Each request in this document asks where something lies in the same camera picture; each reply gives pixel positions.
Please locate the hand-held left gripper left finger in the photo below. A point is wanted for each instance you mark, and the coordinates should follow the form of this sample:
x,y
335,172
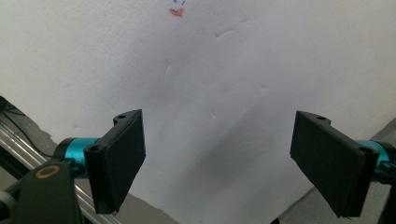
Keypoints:
x,y
115,161

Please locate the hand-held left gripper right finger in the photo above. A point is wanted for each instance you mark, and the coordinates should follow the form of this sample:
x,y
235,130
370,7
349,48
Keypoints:
x,y
330,161

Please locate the aluminium frame rail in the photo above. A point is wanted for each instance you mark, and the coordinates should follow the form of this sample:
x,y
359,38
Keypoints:
x,y
21,146

